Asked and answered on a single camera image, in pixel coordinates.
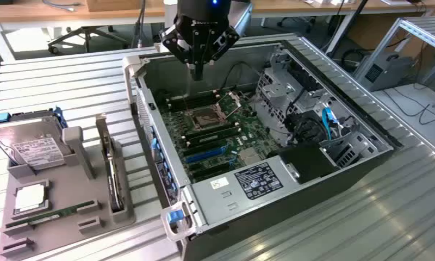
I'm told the metal socket cover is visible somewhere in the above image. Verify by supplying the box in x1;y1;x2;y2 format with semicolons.
214;91;241;116

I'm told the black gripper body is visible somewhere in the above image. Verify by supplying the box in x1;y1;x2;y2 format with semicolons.
176;0;232;65

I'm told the black PC case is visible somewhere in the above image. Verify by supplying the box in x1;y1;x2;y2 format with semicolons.
122;39;404;261

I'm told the green RAM stick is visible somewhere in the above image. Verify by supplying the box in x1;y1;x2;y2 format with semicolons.
5;200;96;228
185;127;241;147

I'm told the grey blue cable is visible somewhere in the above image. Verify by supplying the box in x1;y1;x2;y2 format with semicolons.
42;0;82;12

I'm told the black wire bundle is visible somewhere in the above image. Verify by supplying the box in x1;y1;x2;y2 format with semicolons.
285;111;332;146

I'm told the brown cardboard box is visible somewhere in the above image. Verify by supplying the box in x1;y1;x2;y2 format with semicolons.
85;0;145;12

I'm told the wooden desk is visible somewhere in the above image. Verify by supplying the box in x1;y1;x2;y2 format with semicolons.
249;0;435;28
0;0;168;23

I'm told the aluminium frame table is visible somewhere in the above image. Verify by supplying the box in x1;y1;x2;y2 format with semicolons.
351;15;435;85

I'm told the CPU socket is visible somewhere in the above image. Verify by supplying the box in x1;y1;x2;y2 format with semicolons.
189;107;228;131

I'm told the black pole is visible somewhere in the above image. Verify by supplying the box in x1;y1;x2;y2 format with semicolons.
324;0;369;55

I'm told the black chair base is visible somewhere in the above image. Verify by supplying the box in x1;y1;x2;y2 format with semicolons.
276;16;316;34

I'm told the silver CPU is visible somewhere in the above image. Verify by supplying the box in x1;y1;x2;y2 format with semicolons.
13;185;48;212

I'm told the silver hard disk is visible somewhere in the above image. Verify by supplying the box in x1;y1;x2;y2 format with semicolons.
0;115;73;171

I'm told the silver power supply unit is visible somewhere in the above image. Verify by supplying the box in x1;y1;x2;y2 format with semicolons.
182;155;301;228

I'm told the grey control box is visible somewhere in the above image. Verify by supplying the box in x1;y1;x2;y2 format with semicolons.
353;53;417;92

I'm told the blue expansion slot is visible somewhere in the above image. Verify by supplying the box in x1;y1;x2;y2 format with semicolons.
184;147;229;164

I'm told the green graphics card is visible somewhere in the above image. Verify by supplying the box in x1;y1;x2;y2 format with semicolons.
94;113;126;213

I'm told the silver chipset heatsink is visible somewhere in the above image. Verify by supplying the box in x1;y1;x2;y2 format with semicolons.
237;148;265;164

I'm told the silver drive cage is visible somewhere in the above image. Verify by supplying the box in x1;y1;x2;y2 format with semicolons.
255;48;392;168

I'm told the green motherboard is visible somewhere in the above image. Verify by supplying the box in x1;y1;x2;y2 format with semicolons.
157;91;281;183

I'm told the grey parts rack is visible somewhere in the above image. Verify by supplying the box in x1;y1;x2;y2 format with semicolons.
0;125;138;259

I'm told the blue wire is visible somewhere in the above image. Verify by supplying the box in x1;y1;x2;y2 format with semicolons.
320;107;337;141

